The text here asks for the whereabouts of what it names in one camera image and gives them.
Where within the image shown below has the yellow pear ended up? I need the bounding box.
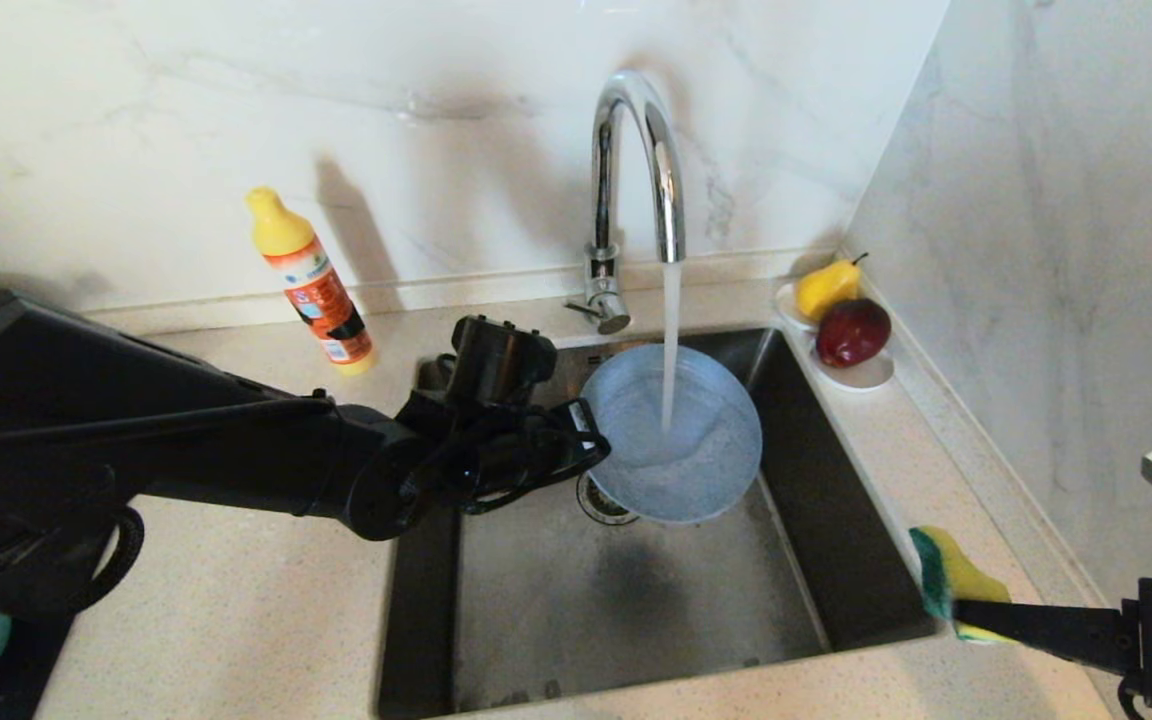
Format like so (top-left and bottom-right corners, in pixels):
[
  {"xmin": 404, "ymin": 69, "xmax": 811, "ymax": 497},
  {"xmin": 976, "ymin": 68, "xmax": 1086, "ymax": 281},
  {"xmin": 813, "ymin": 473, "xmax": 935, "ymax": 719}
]
[{"xmin": 797, "ymin": 253, "xmax": 869, "ymax": 323}]

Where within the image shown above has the white fruit dish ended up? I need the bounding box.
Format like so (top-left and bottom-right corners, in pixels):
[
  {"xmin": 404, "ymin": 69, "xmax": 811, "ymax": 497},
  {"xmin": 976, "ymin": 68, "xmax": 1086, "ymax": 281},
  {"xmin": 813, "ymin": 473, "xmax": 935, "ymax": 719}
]
[{"xmin": 774, "ymin": 283, "xmax": 897, "ymax": 392}]

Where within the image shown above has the chrome gooseneck faucet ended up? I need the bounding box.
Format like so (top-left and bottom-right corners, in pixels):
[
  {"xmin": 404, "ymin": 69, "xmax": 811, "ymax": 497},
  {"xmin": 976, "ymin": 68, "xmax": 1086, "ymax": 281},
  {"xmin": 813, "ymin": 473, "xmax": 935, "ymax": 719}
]
[{"xmin": 564, "ymin": 70, "xmax": 689, "ymax": 336}]

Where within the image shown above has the stainless steel sink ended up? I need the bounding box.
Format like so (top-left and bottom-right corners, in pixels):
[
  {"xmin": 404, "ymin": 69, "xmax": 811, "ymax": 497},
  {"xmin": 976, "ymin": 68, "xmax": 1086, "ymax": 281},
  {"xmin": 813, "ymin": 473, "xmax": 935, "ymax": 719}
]
[{"xmin": 377, "ymin": 327, "xmax": 940, "ymax": 719}]

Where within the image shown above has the yellow capped dish soap bottle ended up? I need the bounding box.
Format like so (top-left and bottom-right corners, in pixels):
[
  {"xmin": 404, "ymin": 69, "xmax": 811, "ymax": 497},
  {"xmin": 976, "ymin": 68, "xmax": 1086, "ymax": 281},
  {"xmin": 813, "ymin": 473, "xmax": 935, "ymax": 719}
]
[{"xmin": 244, "ymin": 186, "xmax": 378, "ymax": 376}]

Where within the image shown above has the metal drain strainer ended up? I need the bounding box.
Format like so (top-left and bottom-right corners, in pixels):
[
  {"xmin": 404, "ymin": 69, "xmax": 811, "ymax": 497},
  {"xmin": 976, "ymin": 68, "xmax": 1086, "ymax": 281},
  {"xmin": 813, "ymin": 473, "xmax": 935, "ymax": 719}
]
[{"xmin": 576, "ymin": 470, "xmax": 639, "ymax": 527}]

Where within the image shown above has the dark red apple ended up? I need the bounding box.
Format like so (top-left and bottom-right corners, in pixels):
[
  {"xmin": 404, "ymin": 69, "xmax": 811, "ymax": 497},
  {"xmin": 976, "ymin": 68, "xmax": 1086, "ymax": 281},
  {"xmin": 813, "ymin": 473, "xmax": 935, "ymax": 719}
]
[{"xmin": 816, "ymin": 298, "xmax": 894, "ymax": 369}]

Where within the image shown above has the large blue-grey plate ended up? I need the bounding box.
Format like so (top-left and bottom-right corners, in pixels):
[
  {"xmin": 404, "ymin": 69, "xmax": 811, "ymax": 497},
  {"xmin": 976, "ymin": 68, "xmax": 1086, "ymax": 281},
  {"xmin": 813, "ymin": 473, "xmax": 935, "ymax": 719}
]
[{"xmin": 579, "ymin": 343, "xmax": 766, "ymax": 526}]

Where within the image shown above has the yellow sponge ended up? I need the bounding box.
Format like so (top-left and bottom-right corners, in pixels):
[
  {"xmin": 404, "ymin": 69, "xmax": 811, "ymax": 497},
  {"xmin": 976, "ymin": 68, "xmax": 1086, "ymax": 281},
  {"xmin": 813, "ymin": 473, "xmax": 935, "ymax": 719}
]
[{"xmin": 909, "ymin": 525, "xmax": 1015, "ymax": 644}]

